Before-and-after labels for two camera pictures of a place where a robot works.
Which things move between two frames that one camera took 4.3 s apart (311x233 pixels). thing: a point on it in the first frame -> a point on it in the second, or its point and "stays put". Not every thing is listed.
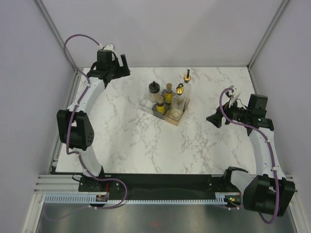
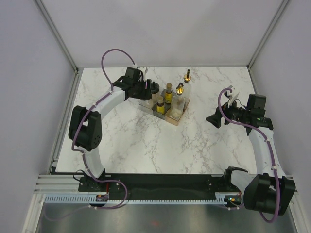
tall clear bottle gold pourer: x=178 y=103 stays put
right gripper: x=216 y=119 stays put
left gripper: x=123 y=71 -> x=146 y=93
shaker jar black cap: x=154 y=88 stays put
